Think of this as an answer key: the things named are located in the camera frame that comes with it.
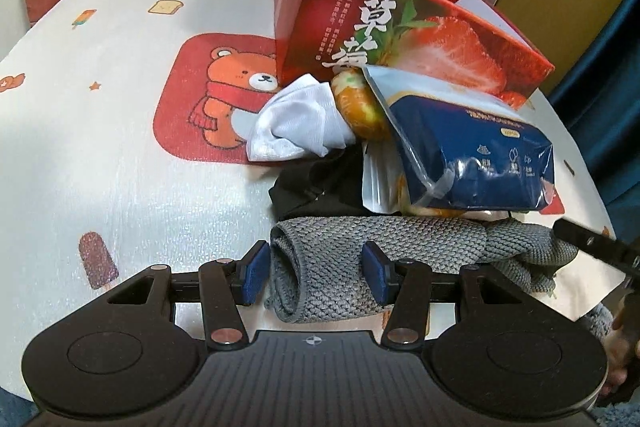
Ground red strawberry print box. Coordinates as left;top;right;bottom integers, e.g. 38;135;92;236
272;0;556;110

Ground blue tissue pack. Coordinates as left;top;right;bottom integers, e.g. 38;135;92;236
360;66;557;215

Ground cartoon print tablecloth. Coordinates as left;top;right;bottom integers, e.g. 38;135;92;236
0;0;618;403

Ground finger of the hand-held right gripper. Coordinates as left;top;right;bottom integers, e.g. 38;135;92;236
552;219;640;280

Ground person's blue fuzzy clothing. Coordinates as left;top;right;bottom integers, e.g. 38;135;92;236
580;302;640;427

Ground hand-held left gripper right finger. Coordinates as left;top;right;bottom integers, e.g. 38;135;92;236
362;241;531;353

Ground grey knitted cloth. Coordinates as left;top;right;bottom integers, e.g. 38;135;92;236
263;214;581;325

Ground white cloth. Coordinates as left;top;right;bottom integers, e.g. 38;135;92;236
245;74;358;164

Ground person's right hand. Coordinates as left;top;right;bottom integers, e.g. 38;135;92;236
602;302;640;398

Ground blue curtain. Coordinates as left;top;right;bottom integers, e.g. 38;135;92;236
547;0;640;258

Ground black cloth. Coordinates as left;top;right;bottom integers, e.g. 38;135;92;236
267;147;401;223

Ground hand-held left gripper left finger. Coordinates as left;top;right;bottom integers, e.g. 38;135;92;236
102;239;273;353

